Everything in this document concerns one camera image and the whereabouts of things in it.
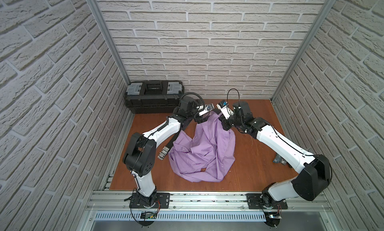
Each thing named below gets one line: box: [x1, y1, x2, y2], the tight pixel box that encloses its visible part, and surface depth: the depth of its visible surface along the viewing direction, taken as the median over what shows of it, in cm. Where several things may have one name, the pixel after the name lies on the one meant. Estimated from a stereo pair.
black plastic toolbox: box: [124, 80, 185, 114], surface depth 102 cm
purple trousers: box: [169, 112, 236, 183], surface depth 85 cm
